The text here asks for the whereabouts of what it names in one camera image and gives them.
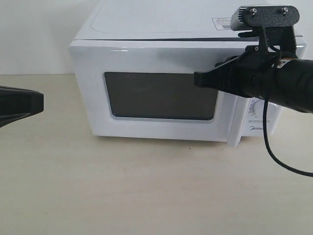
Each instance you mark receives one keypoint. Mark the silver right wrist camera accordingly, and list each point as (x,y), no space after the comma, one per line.
(272,24)

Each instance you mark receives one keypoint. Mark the white Midea microwave body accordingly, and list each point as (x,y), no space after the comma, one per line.
(178,21)

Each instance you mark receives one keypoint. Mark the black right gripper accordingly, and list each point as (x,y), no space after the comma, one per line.
(253,74)

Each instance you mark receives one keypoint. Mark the white label sticker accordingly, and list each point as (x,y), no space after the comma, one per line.
(222,24)

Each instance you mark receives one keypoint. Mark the white lower timer knob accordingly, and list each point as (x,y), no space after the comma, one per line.
(256,109)

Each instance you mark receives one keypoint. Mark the white microwave door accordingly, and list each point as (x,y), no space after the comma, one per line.
(146,90)

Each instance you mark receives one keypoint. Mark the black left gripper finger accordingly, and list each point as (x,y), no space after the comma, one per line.
(17,101)
(6,119)

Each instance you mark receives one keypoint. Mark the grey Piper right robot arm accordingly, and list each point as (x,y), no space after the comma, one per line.
(300,95)

